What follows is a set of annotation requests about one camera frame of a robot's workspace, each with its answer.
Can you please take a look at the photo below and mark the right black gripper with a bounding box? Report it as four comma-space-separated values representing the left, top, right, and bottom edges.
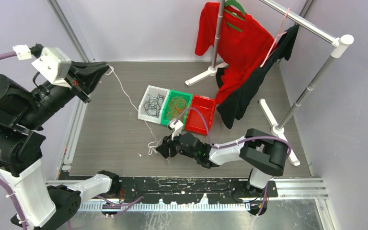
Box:
156, 129, 198, 160

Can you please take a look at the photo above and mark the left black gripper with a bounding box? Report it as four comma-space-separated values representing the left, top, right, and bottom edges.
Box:
19, 58, 110, 127

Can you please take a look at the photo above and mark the white thin cable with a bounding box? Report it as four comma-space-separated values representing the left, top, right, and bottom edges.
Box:
105, 65, 161, 156

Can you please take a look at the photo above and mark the orange cable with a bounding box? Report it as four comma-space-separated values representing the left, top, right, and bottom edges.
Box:
166, 97, 189, 123
168, 97, 189, 123

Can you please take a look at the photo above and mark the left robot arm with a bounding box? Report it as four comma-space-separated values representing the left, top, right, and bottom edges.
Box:
0, 62, 121, 230

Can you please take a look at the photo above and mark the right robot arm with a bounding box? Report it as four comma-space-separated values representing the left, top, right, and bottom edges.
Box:
156, 128, 292, 197

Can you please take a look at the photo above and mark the red plastic bin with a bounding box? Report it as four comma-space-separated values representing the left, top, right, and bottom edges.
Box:
184, 95, 216, 136

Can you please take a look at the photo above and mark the white plastic bin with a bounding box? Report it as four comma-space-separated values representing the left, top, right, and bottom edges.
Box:
138, 85, 170, 124

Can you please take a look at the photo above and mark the green plastic bin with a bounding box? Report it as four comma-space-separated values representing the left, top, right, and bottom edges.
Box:
161, 90, 193, 126

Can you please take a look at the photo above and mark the black t-shirt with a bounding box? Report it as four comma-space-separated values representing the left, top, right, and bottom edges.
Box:
215, 24, 299, 129

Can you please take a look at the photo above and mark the red t-shirt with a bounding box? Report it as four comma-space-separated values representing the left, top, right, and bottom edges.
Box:
195, 1, 278, 102

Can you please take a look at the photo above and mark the pink clothes hanger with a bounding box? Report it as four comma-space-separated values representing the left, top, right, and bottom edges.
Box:
260, 8, 290, 68

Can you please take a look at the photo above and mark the green clothes hanger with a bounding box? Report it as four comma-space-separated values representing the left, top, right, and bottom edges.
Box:
224, 0, 246, 22

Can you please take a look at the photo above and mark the metal clothes rack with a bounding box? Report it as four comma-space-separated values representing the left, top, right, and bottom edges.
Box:
184, 0, 355, 167

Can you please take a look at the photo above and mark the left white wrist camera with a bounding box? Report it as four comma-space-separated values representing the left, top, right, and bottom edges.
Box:
32, 47, 72, 88

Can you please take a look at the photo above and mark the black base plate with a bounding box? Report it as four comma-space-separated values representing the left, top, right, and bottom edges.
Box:
101, 177, 264, 205

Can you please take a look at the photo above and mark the aluminium frame rail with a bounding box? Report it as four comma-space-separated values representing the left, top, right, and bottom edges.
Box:
40, 177, 329, 213

